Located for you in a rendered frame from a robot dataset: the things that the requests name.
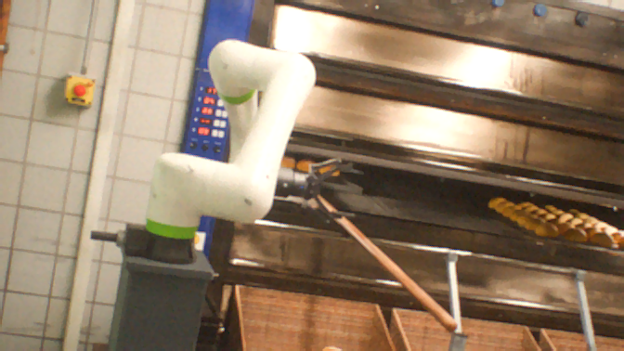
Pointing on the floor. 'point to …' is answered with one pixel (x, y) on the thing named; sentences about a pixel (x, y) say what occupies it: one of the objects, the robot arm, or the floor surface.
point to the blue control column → (225, 20)
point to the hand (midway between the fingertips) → (355, 193)
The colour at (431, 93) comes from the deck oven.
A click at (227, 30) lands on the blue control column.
